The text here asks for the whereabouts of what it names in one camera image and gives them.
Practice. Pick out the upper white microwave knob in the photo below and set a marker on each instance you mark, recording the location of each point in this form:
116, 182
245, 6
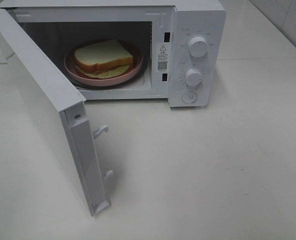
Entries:
198, 46

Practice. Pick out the lower white microwave knob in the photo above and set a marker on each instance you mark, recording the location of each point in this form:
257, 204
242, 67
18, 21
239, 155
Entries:
193, 77

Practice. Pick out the warning label with QR code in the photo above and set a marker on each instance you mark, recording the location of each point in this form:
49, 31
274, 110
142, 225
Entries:
162, 56

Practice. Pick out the white bread sandwich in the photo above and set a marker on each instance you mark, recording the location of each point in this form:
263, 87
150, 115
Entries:
103, 60

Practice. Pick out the round microwave door button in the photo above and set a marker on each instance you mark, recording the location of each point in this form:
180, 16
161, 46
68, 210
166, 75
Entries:
189, 97

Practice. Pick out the white microwave knob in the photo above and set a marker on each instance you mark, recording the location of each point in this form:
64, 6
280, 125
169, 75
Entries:
198, 46
193, 77

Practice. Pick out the pink round plate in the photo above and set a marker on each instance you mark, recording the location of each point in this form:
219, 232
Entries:
131, 48

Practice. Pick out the glass microwave turntable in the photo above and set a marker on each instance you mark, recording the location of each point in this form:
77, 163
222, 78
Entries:
138, 75

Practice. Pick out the white microwave oven body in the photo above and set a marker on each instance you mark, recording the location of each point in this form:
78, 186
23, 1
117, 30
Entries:
57, 26

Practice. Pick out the white microwave door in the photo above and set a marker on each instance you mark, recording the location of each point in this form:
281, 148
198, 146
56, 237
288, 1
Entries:
58, 109

